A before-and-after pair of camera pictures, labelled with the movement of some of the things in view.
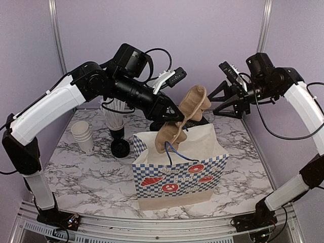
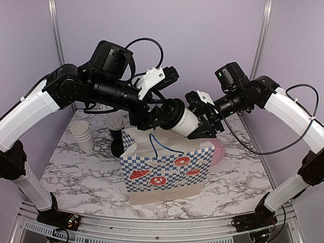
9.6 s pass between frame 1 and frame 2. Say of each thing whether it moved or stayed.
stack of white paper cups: stayed
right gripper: moved
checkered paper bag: moved
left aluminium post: stayed
